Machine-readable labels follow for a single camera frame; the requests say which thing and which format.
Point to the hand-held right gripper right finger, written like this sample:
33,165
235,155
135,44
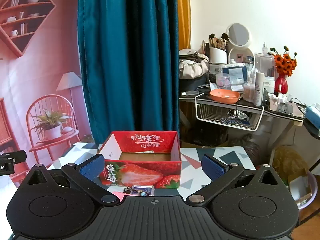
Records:
213,168

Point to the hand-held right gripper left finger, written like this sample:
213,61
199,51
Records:
92,168

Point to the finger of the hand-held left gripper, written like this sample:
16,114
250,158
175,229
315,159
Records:
15,156

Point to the pink lid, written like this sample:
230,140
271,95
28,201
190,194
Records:
119,195

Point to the red strawberry print cardboard box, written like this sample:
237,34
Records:
140,175

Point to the clear plastic floss pick box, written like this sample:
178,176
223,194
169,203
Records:
143,189

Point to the orange bowl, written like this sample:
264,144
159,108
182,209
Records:
223,96

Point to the yellow mesh bag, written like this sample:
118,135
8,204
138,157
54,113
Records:
287,162

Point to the silver tube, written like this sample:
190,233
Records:
190,93

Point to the black dressing table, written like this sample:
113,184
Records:
280,113

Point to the clear jar of pink pads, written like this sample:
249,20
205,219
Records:
222,81

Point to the white spray bottle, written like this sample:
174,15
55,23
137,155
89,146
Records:
259,87

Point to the blue packet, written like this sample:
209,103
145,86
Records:
235,70

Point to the purple plastic basin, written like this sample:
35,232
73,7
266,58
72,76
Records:
310,195

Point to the beige bag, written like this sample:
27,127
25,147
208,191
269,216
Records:
190,68

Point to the red vase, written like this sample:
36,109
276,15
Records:
281,83

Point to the white brush holder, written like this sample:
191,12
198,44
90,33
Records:
218,55

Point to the light blue tissue box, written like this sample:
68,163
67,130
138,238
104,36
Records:
313,115

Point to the round white cosmetic organizer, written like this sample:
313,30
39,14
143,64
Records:
241,55

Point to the clear acrylic organizer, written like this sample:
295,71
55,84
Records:
263,62

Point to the teal curtain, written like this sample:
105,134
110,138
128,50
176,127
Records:
125,55

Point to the orange artificial flowers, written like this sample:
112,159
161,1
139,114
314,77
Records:
285,63

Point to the bunch of makeup brushes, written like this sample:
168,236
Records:
217,41

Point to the round white mirror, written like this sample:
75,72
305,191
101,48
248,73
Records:
238,33

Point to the yellow curtain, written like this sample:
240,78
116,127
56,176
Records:
183,10

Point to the pink room wall poster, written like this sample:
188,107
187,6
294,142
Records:
37,80

